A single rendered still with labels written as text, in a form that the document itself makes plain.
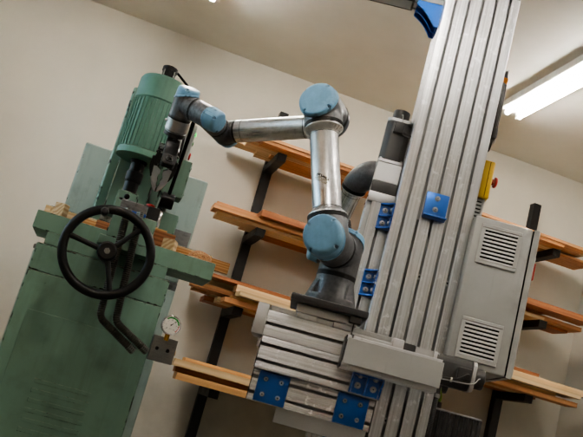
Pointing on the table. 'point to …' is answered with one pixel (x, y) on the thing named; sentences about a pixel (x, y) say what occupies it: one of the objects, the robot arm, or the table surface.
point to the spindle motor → (147, 118)
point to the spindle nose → (134, 177)
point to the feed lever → (174, 177)
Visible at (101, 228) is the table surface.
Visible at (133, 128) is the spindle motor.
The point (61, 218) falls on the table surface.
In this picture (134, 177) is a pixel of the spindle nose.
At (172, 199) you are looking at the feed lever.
